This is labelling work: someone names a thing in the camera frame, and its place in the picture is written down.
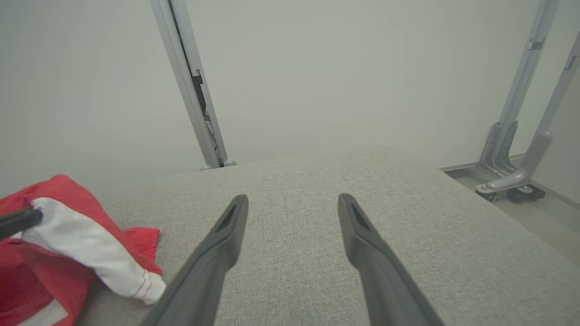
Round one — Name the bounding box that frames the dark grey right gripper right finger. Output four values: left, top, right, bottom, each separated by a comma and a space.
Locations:
338, 194, 447, 326

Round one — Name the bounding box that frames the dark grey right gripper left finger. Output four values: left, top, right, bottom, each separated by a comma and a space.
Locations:
140, 195, 249, 326

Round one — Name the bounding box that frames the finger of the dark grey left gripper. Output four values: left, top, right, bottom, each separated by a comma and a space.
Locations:
0, 208, 44, 240

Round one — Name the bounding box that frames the red and white jersey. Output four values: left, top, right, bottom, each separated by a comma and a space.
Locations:
0, 174, 167, 305

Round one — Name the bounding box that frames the black caster wheel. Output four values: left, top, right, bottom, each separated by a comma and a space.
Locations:
507, 185, 546, 203

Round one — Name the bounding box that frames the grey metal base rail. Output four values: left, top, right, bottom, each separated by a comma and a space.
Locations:
440, 153, 580, 206

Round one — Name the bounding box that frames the grey metal post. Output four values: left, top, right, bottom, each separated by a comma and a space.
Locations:
150, 0, 237, 171

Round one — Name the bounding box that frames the grey metal frame upright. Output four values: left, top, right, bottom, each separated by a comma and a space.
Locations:
478, 0, 561, 178
475, 29, 580, 195

